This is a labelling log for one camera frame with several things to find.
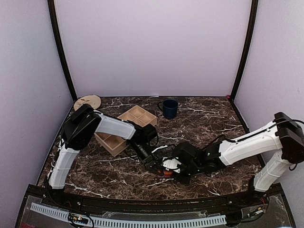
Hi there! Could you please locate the purple striped sock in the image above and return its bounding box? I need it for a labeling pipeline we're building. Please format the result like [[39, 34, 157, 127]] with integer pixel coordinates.
[[156, 170, 173, 179]]

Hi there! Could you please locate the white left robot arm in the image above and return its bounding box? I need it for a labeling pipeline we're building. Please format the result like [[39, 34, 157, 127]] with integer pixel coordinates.
[[45, 104, 167, 190]]

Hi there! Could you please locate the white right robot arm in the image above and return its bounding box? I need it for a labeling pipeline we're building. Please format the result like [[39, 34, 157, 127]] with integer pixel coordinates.
[[161, 112, 304, 192]]

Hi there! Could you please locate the wooden compartment tray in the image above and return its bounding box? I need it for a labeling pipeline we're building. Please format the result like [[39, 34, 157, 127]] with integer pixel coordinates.
[[95, 105, 157, 157]]

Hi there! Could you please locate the dark blue mug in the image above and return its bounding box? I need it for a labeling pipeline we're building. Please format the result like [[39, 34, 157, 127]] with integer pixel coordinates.
[[157, 99, 179, 119]]

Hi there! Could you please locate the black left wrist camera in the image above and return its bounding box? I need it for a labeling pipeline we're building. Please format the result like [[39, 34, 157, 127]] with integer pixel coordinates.
[[142, 124, 159, 146]]

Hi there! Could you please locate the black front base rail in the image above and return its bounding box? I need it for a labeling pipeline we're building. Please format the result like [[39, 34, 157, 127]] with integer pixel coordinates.
[[26, 184, 283, 216]]

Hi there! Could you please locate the white slotted cable duct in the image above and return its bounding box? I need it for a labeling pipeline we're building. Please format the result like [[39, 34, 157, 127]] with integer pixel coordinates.
[[29, 202, 227, 228]]

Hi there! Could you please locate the left black frame post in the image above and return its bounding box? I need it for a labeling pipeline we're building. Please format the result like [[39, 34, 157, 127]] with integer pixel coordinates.
[[47, 0, 78, 102]]

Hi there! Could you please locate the black frame post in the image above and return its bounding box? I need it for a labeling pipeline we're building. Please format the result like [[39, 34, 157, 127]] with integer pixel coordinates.
[[229, 0, 259, 102], [47, 0, 78, 102]]

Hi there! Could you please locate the right black frame post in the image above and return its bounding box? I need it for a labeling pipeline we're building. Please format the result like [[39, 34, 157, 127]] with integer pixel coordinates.
[[229, 0, 259, 102]]

